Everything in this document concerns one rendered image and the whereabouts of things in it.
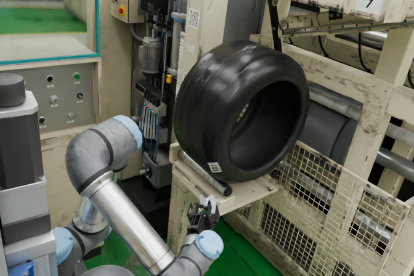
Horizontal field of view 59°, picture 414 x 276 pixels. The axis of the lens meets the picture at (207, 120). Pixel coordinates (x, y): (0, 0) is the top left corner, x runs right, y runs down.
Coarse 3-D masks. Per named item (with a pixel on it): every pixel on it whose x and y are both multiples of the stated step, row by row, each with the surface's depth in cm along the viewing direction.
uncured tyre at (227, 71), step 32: (224, 64) 133; (256, 64) 130; (288, 64) 137; (192, 96) 135; (224, 96) 126; (256, 96) 175; (288, 96) 168; (192, 128) 135; (224, 128) 129; (256, 128) 180; (288, 128) 169; (224, 160) 136; (256, 160) 169
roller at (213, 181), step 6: (180, 156) 173; (186, 156) 168; (192, 162) 164; (198, 168) 161; (204, 174) 158; (210, 180) 155; (216, 180) 153; (216, 186) 152; (222, 186) 150; (228, 186) 150; (222, 192) 149; (228, 192) 149
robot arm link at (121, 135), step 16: (96, 128) 95; (112, 128) 96; (128, 128) 99; (112, 144) 94; (128, 144) 99; (112, 160) 95; (128, 160) 104; (112, 176) 105; (80, 208) 115; (80, 224) 116; (96, 224) 117; (96, 240) 120
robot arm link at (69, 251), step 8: (56, 232) 113; (64, 232) 113; (72, 232) 116; (56, 240) 111; (64, 240) 111; (72, 240) 112; (80, 240) 116; (64, 248) 109; (72, 248) 112; (80, 248) 115; (64, 256) 109; (72, 256) 112; (80, 256) 116; (64, 264) 110; (72, 264) 114; (64, 272) 111; (72, 272) 115
